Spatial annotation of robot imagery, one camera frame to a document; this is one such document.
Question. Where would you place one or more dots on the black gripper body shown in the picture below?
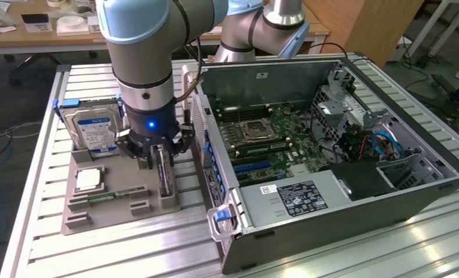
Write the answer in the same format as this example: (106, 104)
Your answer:
(152, 121)

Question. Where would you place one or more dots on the green graphics card black shroud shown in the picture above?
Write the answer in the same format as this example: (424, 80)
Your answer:
(162, 176)

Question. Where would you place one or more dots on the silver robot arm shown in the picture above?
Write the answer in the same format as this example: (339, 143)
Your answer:
(144, 58)

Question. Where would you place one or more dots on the grey parts rack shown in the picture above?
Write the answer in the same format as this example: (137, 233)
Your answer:
(117, 173)

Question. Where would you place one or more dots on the hard disk blue label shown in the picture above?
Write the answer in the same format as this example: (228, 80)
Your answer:
(93, 130)

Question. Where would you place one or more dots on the silver CPU chip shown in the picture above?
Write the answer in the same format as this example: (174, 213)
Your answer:
(87, 179)

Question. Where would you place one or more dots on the thin socket locking lever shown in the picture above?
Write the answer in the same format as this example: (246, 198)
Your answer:
(238, 114)

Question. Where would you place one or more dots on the metal CPU socket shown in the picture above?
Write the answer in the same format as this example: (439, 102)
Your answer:
(256, 130)

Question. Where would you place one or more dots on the installed black RAM stick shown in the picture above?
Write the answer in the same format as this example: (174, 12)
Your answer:
(260, 144)
(268, 149)

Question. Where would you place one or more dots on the green RAM stick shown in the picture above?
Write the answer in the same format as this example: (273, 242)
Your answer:
(101, 197)

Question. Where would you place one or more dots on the blue expansion slot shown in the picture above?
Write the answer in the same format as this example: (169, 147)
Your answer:
(252, 167)

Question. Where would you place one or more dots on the green motherboard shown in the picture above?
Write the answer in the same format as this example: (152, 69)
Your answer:
(286, 144)

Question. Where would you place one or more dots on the blue case release latch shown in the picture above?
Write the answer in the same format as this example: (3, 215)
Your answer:
(221, 216)

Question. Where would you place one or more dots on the grey power supply unit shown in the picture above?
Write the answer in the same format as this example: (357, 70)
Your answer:
(260, 208)

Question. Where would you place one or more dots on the silver chipset heatsink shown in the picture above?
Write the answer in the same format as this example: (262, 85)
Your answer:
(300, 170)

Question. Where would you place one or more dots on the small white labelled box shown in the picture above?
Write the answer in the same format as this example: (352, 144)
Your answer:
(93, 26)

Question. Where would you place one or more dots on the metal disk bay cage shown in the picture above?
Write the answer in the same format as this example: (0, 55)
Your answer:
(329, 116)

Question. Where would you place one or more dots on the black office chair base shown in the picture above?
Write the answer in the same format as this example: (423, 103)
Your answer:
(27, 62)

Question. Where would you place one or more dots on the white box round recess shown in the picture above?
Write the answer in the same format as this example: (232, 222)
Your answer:
(71, 27)

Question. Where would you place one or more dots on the wooden desk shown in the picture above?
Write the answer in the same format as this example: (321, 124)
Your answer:
(19, 40)

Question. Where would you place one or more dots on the white box black lid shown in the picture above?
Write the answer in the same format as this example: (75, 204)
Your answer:
(35, 21)

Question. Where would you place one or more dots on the white tape roll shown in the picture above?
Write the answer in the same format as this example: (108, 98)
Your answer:
(54, 3)

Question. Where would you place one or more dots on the black open PC case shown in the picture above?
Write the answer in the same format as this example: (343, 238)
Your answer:
(329, 231)

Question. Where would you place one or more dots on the white paper slip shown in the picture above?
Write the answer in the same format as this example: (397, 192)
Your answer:
(1, 29)

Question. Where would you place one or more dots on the wooden cabinet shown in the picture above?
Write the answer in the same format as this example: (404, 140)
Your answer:
(368, 29)

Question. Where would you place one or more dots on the grey plastic drive bracket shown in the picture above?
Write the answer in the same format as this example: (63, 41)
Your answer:
(403, 173)

